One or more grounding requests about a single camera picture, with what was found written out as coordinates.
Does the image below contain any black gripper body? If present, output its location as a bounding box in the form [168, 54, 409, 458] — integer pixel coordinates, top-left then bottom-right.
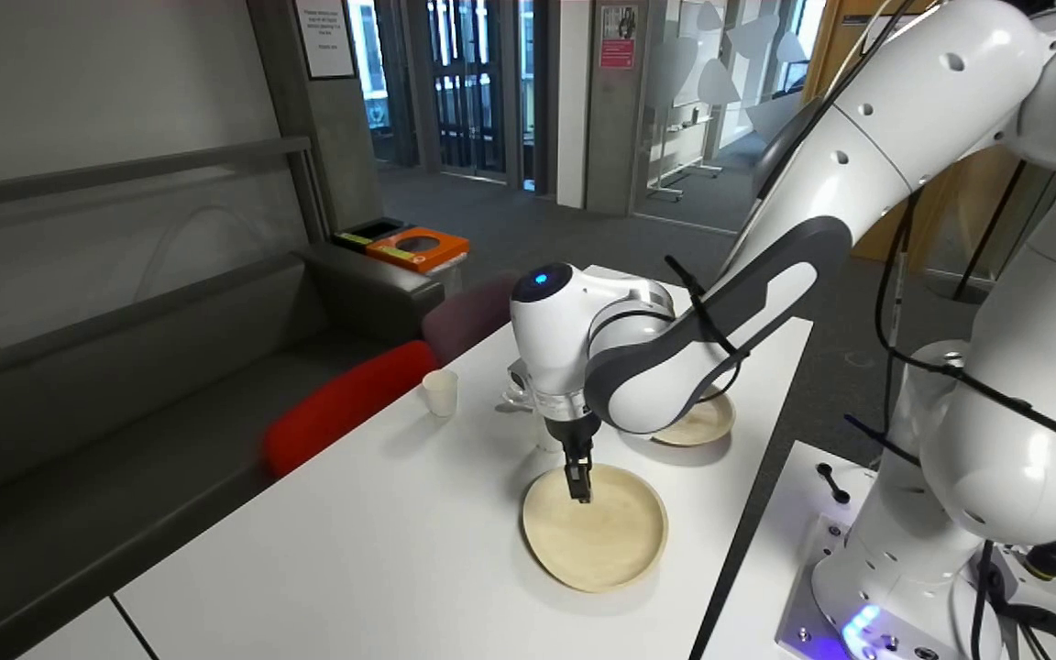
[546, 414, 606, 468]

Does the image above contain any white paper cup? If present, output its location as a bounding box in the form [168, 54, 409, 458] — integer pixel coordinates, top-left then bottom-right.
[417, 366, 463, 421]

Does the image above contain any small pale palm-leaf plate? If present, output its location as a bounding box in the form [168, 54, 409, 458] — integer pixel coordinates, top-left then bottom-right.
[516, 462, 674, 596]

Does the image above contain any medium pale palm-leaf plate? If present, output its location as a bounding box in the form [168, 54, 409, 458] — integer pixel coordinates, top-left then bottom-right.
[649, 391, 742, 452]

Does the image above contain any maroon upholstered chair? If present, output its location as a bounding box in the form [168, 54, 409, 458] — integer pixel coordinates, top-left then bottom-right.
[417, 276, 522, 366]

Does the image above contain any red upholstered chair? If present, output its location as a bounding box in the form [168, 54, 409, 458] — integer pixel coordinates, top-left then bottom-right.
[260, 338, 447, 485]

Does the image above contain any orange recycling bin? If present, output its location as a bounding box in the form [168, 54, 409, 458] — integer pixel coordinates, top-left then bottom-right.
[360, 222, 473, 276]

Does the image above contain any pink door sign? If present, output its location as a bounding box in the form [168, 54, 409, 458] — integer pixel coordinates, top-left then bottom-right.
[596, 32, 641, 72]

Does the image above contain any grey bench seat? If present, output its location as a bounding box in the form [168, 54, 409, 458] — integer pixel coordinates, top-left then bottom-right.
[0, 233, 473, 639]

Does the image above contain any grey metal handrail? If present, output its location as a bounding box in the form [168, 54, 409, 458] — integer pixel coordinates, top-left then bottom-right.
[0, 133, 326, 227]

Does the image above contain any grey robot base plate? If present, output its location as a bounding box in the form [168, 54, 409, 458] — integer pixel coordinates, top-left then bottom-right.
[773, 437, 924, 660]

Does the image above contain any black cable bundle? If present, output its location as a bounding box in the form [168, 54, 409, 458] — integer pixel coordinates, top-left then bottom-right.
[964, 536, 1056, 660]

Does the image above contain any white wall notice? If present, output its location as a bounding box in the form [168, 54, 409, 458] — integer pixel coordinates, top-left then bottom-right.
[292, 0, 360, 83]

